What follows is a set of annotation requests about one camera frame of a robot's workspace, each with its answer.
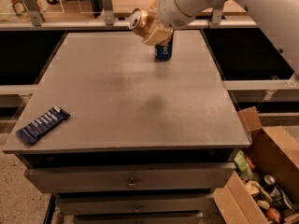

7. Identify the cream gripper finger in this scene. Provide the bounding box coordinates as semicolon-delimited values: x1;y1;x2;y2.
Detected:
142;23;173;46
147;0;159;16

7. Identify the orange soda can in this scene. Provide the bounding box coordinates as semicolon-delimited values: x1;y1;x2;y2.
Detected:
129;8;156;38

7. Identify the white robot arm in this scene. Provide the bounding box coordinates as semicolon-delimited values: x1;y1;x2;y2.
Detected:
143;0;299;74

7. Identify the blue soda can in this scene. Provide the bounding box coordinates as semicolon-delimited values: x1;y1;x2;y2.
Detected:
154;39;173;61

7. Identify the silver can in box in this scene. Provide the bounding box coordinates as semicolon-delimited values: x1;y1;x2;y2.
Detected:
263;175;276;189

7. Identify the wooden desk top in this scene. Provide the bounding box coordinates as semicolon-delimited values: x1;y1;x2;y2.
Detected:
112;0;247;18

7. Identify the grey drawer cabinet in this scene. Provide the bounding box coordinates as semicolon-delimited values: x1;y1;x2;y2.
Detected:
4;30;249;224

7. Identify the orange printed bag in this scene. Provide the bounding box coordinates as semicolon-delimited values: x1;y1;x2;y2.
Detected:
0;0;48;22

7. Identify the green snack bag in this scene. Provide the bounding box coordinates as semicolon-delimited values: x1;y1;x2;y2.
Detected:
234;150;253;180

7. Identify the cardboard box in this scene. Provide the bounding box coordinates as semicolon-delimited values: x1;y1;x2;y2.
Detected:
215;107;299;224

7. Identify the blue snack bar wrapper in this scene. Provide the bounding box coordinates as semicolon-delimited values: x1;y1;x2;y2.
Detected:
16;105;70;146

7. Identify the middle grey drawer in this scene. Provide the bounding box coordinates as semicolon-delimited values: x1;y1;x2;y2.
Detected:
56;193;214;216

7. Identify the grey drawer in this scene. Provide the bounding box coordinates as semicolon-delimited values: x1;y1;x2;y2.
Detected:
56;193;214;216
24;162;235;193

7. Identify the top grey drawer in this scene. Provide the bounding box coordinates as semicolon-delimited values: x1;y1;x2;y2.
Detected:
24;162;235;193

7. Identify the red apple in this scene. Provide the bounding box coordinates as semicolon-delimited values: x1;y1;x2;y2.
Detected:
265;207;281;224

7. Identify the middle metal bracket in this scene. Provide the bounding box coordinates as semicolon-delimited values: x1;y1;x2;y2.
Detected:
102;0;115;25

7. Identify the metal bracket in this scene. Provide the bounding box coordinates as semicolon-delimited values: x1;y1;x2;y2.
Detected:
210;5;224;25
23;0;44;26
102;0;115;25

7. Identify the right metal bracket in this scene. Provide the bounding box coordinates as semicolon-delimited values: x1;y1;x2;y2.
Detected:
210;5;224;25

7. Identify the left metal bracket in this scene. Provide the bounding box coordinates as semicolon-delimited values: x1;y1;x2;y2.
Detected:
23;0;44;26

